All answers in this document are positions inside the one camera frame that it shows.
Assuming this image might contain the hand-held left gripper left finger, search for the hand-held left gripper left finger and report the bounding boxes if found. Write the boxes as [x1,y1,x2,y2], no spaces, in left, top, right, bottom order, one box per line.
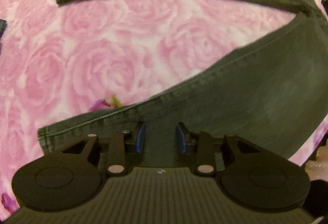
[61,123,147,176]

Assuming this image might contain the pink floral blanket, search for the pink floral blanket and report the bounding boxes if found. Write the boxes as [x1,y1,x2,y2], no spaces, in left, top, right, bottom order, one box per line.
[0,0,328,214]

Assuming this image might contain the grey jeans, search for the grey jeans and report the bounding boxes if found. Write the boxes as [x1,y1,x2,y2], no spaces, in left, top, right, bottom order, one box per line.
[37,0,328,168]

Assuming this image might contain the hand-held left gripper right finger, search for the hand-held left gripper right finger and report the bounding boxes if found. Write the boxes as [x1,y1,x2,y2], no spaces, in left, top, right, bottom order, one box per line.
[175,122,260,176]

